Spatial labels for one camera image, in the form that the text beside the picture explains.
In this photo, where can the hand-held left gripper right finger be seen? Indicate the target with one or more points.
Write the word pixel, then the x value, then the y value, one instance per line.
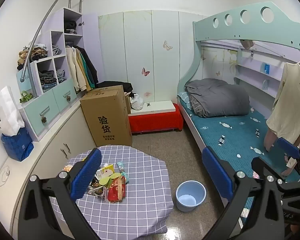
pixel 217 177

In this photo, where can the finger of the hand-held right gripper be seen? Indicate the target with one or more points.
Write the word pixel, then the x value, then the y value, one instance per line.
pixel 287 147
pixel 260 165

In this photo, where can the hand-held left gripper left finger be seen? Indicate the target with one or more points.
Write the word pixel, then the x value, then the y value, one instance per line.
pixel 86 175

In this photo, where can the yellow cloth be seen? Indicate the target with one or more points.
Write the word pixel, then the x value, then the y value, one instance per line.
pixel 84 158

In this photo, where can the dark snack wrapper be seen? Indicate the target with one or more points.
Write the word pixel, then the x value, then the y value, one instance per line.
pixel 97 190

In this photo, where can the cartoon printed snack packet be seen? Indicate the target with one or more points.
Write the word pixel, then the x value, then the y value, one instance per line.
pixel 105 172

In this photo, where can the orange snack packet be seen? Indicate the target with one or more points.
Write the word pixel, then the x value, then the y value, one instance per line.
pixel 68 167

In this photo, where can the red snack packet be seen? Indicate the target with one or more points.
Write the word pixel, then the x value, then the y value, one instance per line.
pixel 116 188

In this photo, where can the small teal packet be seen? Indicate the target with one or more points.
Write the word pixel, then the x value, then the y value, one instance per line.
pixel 121 167

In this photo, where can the blue plastic bin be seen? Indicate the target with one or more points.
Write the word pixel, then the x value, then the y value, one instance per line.
pixel 190 206

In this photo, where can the teal candy print sheet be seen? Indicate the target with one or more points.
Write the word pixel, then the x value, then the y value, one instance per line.
pixel 240 135

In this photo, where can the white low cabinet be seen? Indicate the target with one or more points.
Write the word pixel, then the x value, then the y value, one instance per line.
pixel 72 132

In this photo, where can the cream hanging shirt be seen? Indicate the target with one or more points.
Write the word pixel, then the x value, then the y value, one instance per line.
pixel 290 97

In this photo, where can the grey checked tablecloth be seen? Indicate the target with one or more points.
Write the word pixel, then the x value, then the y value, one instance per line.
pixel 145 180

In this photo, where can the large cardboard box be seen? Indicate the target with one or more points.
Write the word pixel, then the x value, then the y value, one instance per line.
pixel 106 115

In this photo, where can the blue bag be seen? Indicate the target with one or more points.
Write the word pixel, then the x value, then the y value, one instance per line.
pixel 16 143

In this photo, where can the lavender bed shelf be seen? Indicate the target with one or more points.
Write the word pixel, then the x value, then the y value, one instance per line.
pixel 255 77

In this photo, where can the grey quilt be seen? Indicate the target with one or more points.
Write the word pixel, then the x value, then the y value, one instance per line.
pixel 217 97

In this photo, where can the small blue box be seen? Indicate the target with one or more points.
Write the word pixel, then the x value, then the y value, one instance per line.
pixel 266 68

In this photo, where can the lavender teal stair cabinet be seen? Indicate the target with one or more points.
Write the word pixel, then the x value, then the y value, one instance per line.
pixel 40 106

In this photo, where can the red covered low bench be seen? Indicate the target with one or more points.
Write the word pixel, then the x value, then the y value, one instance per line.
pixel 155 122

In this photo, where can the blue checked pillow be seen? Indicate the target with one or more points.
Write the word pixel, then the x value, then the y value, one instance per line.
pixel 183 97

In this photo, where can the white plastic bag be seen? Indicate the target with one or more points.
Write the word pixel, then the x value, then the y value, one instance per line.
pixel 136 102

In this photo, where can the black cloth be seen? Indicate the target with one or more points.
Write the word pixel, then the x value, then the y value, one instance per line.
pixel 117 86

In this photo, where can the white board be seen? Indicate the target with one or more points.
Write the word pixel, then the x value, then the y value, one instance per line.
pixel 153 106

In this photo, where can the yellow hanging jacket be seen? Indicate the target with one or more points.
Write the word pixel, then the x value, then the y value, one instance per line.
pixel 83 78

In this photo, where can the green hanging jacket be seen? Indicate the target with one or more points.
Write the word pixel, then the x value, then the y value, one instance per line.
pixel 89 76

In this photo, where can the green plastic plant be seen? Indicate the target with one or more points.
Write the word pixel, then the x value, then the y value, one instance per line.
pixel 25 96

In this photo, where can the orange butterfly sticker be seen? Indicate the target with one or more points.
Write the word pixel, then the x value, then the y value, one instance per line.
pixel 217 73

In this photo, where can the pink flower sticker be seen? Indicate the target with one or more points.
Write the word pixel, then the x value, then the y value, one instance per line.
pixel 147 94

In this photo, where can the folded denim clothes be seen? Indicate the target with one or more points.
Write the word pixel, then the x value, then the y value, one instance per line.
pixel 61 76

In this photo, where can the cream hanging jacket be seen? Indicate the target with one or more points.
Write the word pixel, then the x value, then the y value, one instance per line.
pixel 73 72

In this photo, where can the dark folded clothes pile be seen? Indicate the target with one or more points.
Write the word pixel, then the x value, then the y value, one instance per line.
pixel 48 78

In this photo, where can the beige cloth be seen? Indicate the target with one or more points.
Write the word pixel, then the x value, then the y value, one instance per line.
pixel 247 43

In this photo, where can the black hanging coat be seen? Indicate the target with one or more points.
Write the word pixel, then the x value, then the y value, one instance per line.
pixel 91 63

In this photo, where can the pink butterfly sticker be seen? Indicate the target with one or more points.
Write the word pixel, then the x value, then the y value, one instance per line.
pixel 145 72

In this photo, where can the brown butterfly sticker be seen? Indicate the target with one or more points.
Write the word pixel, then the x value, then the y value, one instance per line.
pixel 203 57

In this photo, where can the grey folded clothes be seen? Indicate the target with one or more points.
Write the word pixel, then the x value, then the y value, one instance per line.
pixel 56 50

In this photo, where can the brown clothes pile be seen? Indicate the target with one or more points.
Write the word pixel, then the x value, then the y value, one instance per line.
pixel 32 53

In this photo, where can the white panelled wardrobe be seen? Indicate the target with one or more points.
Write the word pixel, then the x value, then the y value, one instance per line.
pixel 137 50

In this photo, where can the cream butterfly sticker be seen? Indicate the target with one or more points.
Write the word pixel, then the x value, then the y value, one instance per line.
pixel 167 45

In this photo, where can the black folded clothes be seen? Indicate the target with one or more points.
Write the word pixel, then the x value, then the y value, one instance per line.
pixel 70 25

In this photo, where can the grey metal handrail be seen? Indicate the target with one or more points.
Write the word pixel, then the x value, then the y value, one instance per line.
pixel 69 1

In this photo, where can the teal bunk bed frame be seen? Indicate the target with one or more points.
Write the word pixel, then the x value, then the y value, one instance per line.
pixel 190 67

